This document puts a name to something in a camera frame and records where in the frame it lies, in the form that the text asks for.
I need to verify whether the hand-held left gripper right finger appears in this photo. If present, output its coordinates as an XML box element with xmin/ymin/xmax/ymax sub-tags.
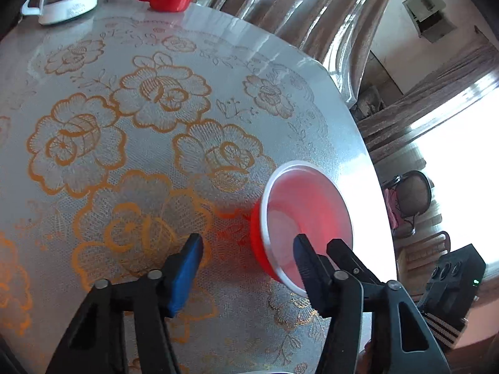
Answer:
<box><xmin>293</xmin><ymin>234</ymin><xmax>453</xmax><ymax>374</ymax></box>

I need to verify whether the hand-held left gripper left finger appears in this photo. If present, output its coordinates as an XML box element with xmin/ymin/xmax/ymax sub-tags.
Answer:
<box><xmin>46</xmin><ymin>233</ymin><xmax>204</xmax><ymax>374</ymax></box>

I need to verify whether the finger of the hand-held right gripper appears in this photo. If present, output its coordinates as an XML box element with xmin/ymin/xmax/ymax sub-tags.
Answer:
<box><xmin>327</xmin><ymin>237</ymin><xmax>385</xmax><ymax>287</ymax></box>

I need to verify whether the red plastic bowl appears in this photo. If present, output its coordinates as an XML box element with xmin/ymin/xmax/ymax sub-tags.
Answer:
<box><xmin>249</xmin><ymin>160</ymin><xmax>355</xmax><ymax>297</ymax></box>

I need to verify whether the wooden bench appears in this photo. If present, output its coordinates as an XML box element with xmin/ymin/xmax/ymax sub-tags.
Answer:
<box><xmin>394</xmin><ymin>231</ymin><xmax>451</xmax><ymax>277</ymax></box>

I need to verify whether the pink cloth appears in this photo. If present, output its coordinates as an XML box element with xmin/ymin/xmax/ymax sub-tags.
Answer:
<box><xmin>384</xmin><ymin>187</ymin><xmax>400</xmax><ymax>230</ymax></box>

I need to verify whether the round-backed chair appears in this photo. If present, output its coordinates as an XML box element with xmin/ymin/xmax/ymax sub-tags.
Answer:
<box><xmin>384</xmin><ymin>169</ymin><xmax>433</xmax><ymax>238</ymax></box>

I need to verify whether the brown shiny curtain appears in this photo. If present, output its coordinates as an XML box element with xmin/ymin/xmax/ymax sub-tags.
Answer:
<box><xmin>356</xmin><ymin>43</ymin><xmax>499</xmax><ymax>164</ymax></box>

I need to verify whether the floral lace tablecloth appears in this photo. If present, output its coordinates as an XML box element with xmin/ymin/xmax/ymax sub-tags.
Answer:
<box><xmin>0</xmin><ymin>2</ymin><xmax>396</xmax><ymax>374</ymax></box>

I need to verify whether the silvery ribbed curtain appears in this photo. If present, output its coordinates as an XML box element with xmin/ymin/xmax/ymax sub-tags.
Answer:
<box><xmin>197</xmin><ymin>0</ymin><xmax>414</xmax><ymax>106</ymax></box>

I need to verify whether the wall electrical box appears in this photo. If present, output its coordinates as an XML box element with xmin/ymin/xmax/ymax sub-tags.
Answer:
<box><xmin>403</xmin><ymin>0</ymin><xmax>457</xmax><ymax>44</ymax></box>

